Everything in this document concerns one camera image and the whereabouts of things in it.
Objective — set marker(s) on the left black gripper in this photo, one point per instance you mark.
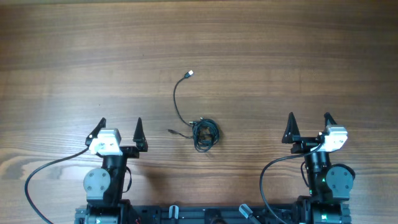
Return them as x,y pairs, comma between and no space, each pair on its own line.
132,152

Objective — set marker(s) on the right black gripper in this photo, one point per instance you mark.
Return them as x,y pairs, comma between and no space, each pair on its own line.
292,135

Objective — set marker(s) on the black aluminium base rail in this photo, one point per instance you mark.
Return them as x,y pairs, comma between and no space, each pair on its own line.
214,214

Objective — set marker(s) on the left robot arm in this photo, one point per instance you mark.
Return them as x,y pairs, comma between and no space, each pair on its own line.
104,185

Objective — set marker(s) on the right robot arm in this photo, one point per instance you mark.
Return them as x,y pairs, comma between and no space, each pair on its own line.
329,184

